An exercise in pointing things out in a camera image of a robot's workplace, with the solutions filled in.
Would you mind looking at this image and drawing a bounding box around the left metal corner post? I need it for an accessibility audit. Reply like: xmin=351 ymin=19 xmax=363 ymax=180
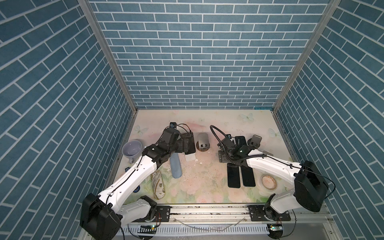
xmin=78 ymin=0 xmax=138 ymax=114

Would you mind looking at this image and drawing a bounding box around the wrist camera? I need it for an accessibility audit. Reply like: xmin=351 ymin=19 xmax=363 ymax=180
xmin=170 ymin=122 xmax=178 ymax=129
xmin=221 ymin=137 xmax=236 ymax=149

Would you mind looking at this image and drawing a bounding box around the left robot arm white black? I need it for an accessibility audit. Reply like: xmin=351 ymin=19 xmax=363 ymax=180
xmin=80 ymin=123 xmax=196 ymax=240

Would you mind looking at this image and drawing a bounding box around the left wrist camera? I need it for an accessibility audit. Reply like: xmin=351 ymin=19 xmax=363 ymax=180
xmin=170 ymin=122 xmax=178 ymax=129

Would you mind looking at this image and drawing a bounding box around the right metal corner post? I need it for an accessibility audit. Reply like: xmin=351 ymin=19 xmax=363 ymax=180
xmin=272 ymin=0 xmax=341 ymax=115

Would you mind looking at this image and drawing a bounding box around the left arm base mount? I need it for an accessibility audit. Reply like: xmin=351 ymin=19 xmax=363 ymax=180
xmin=135 ymin=205 xmax=172 ymax=223

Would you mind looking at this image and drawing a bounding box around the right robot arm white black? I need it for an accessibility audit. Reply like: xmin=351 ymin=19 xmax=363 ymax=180
xmin=219 ymin=145 xmax=329 ymax=221

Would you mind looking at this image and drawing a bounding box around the patterned glasses case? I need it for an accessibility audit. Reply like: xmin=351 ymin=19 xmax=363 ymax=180
xmin=151 ymin=170 xmax=166 ymax=200

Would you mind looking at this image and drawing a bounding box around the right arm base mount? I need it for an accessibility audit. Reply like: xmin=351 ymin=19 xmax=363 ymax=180
xmin=247 ymin=205 xmax=291 ymax=222

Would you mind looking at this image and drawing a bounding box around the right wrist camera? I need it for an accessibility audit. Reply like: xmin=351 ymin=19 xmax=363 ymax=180
xmin=221 ymin=137 xmax=236 ymax=149

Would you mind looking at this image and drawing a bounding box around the metal corner post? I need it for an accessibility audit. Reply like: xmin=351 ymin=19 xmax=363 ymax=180
xmin=272 ymin=0 xmax=341 ymax=115
xmin=78 ymin=0 xmax=138 ymax=114

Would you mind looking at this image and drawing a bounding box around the tape roll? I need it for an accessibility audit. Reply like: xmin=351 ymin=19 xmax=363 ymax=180
xmin=261 ymin=175 xmax=278 ymax=190

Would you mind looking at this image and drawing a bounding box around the black phone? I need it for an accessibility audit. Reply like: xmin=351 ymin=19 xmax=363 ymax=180
xmin=241 ymin=166 xmax=256 ymax=187
xmin=228 ymin=170 xmax=241 ymax=189
xmin=235 ymin=136 xmax=247 ymax=148

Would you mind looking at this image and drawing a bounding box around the white folding stand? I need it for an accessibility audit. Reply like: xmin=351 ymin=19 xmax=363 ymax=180
xmin=259 ymin=151 xmax=274 ymax=157

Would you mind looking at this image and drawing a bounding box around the purple phone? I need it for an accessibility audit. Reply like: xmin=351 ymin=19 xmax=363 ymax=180
xmin=182 ymin=132 xmax=196 ymax=155

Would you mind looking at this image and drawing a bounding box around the black round stand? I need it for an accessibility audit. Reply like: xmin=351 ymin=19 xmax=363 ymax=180
xmin=248 ymin=135 xmax=262 ymax=149

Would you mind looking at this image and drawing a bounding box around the white vented cable duct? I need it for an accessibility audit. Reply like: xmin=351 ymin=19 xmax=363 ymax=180
xmin=117 ymin=224 xmax=269 ymax=237

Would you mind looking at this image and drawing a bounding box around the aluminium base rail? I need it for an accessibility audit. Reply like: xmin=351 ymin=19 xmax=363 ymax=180
xmin=158 ymin=203 xmax=334 ymax=224

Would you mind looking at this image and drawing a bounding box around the white stand far left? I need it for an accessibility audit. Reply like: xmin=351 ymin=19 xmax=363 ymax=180
xmin=185 ymin=153 xmax=197 ymax=162

